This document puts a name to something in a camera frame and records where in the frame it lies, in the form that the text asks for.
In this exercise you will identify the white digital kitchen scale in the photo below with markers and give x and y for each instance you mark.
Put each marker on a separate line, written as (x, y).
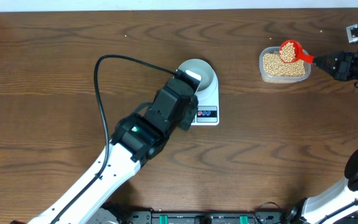
(208, 104)

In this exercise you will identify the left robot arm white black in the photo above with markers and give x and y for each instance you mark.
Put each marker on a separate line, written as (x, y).
(136, 140)

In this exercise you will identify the clear plastic soybean container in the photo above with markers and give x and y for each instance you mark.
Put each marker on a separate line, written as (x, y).
(273, 70)

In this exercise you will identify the red plastic scoop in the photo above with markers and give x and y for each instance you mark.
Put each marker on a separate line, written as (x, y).
(292, 51)

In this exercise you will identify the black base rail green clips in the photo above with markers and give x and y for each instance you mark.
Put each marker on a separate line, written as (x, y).
(114, 214)

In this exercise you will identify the grey round bowl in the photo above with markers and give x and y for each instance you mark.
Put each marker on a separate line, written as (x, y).
(201, 68)

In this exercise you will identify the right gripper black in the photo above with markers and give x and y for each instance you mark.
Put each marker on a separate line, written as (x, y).
(342, 71)

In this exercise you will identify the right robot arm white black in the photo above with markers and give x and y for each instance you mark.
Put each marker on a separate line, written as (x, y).
(341, 199)

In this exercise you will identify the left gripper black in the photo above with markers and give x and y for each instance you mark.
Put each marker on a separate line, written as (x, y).
(189, 112)

